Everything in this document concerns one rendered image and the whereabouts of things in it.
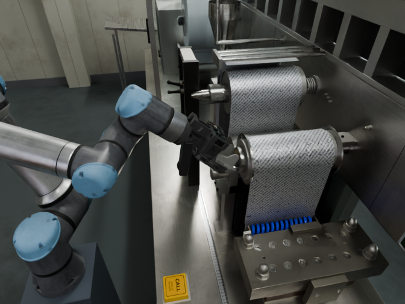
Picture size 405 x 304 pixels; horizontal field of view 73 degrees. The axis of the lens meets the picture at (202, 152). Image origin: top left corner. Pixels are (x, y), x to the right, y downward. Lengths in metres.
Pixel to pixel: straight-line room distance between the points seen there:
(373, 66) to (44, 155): 0.80
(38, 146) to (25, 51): 4.12
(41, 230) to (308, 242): 0.75
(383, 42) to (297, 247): 0.59
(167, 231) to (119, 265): 1.07
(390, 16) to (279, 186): 0.49
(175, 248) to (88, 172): 0.54
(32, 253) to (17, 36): 4.00
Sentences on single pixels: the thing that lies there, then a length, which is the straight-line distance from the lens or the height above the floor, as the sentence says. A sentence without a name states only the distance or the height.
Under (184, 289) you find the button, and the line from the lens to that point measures 0.91.
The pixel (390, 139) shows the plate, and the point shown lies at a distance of 0.82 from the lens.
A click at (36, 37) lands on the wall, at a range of 4.60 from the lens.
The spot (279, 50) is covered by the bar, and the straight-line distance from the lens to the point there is 0.99.
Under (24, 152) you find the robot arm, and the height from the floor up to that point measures 1.42.
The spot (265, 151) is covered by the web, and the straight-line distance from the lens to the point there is 0.75.
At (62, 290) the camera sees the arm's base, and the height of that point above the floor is 0.92.
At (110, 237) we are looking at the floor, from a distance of 2.23.
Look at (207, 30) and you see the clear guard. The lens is 1.62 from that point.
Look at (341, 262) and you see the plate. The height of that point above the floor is 1.03.
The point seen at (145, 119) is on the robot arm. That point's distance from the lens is 0.61.
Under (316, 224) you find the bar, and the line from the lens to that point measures 0.94.
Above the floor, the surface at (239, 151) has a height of 1.29.
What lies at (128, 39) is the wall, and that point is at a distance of 4.41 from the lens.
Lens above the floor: 1.75
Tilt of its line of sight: 38 degrees down
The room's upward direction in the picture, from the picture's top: straight up
